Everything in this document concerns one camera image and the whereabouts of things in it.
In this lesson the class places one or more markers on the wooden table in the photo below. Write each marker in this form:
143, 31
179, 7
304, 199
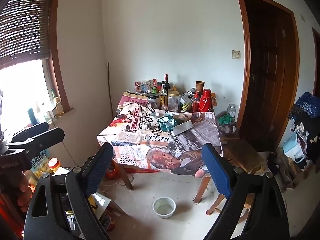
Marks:
124, 170

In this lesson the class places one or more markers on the dark wooden door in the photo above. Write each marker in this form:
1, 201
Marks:
271, 72

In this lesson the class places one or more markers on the dark wine bottle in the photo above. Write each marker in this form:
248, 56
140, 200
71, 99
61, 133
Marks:
167, 85

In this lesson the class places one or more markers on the yellow green knobbly fruit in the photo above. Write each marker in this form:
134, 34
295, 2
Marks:
187, 107

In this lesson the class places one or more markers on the white plastic trash bowl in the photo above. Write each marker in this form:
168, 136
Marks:
164, 207

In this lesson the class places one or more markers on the printed newspaper tablecloth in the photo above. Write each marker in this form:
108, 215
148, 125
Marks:
137, 139

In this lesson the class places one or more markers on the wooden stool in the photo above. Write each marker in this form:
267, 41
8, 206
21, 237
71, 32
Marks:
238, 154

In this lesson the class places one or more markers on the teal snack wrapper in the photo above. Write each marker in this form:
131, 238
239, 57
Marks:
167, 123

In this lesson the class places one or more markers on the brown clay vase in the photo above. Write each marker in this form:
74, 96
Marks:
199, 86

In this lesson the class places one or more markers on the person's left hand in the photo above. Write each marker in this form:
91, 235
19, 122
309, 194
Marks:
25, 195

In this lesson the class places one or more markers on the grey spoon box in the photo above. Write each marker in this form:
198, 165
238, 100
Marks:
181, 128

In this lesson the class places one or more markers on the black lid glass jar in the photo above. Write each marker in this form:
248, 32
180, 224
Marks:
154, 101

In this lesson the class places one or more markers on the red thermos jug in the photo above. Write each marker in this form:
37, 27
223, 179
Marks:
206, 103

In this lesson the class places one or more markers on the wall light switch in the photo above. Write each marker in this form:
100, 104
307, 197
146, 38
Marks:
236, 54

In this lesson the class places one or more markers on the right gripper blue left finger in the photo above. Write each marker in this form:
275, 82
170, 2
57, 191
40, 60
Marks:
83, 181

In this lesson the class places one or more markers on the bamboo window blind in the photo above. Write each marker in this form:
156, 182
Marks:
24, 31

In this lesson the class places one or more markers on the clear glass jar on stool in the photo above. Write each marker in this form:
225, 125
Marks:
231, 110

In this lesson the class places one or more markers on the green plastic bag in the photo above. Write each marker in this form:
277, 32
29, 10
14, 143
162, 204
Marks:
226, 119

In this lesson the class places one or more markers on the glass jar yellow lid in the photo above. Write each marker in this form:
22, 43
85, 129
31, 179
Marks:
173, 101

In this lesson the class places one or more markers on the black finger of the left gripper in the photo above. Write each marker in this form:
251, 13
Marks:
37, 138

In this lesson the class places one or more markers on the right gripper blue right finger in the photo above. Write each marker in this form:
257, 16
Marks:
253, 198

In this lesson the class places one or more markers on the red sauce squeeze bottle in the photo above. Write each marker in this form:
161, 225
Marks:
196, 101

